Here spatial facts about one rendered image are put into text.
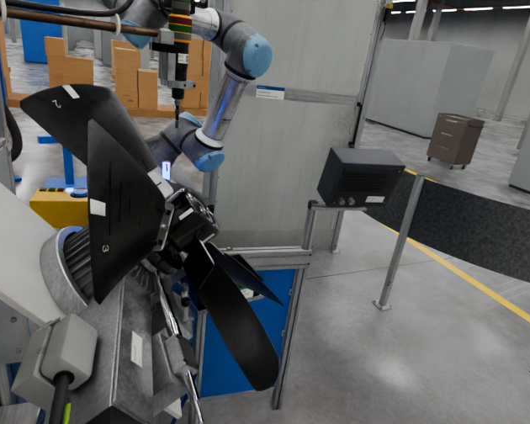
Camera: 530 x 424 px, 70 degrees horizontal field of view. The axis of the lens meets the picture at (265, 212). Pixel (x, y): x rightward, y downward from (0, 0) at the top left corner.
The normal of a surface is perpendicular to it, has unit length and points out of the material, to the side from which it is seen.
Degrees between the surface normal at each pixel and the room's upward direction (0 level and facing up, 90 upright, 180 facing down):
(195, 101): 90
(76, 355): 50
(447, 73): 90
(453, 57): 90
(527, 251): 90
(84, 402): 40
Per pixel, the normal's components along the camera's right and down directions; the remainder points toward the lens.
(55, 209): 0.28, 0.41
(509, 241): -0.50, 0.28
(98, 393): -0.51, -0.70
